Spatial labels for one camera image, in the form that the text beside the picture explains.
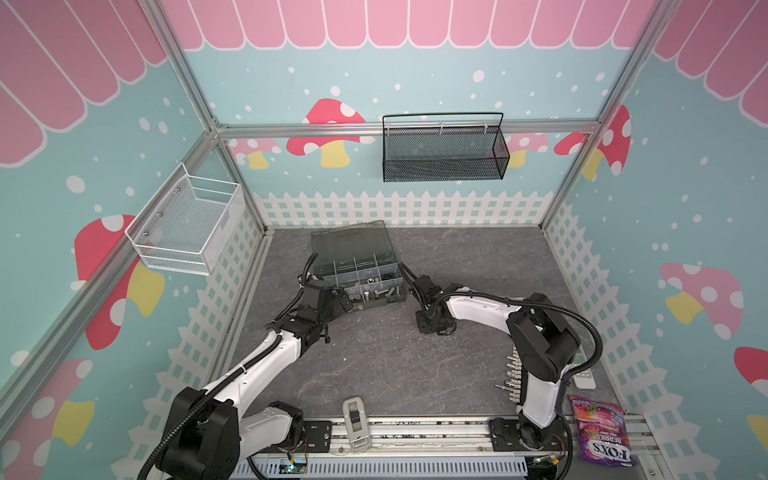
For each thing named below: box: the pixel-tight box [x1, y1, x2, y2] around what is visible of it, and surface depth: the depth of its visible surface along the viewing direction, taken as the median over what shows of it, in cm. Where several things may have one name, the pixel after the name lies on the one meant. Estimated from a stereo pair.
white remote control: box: [572, 345, 597, 389], surface depth 85 cm
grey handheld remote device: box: [342, 397, 372, 453], surface depth 75 cm
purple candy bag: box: [568, 394, 637, 467], surface depth 74 cm
